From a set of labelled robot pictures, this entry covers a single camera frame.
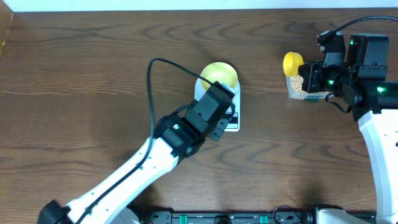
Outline yellow measuring scoop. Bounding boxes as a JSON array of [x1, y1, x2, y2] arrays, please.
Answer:
[[283, 52, 304, 77]]

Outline soybeans in container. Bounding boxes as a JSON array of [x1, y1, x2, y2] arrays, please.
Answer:
[[286, 75, 328, 97]]

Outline yellow plastic bowl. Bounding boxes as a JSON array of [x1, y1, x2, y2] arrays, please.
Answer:
[[201, 62, 239, 91]]

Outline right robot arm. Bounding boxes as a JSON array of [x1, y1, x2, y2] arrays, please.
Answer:
[[297, 32, 397, 223]]

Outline clear plastic container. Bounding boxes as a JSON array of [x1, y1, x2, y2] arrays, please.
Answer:
[[286, 75, 328, 100]]

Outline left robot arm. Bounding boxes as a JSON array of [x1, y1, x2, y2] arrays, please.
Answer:
[[38, 82, 240, 223]]

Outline white digital kitchen scale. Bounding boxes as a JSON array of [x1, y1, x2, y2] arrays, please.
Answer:
[[194, 76, 241, 133]]

